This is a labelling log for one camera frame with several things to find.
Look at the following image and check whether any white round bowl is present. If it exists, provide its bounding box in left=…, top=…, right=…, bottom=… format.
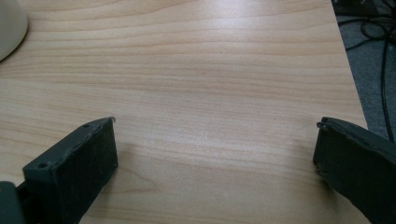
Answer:
left=0, top=0, right=29, bottom=63

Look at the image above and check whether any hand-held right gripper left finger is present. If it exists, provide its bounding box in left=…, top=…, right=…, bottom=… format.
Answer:
left=16, top=116, right=119, bottom=224

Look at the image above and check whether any black looped cable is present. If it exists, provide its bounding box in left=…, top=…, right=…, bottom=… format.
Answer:
left=337, top=13, right=396, bottom=51

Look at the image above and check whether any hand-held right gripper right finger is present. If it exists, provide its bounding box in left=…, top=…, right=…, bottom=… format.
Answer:
left=312, top=116, right=396, bottom=224

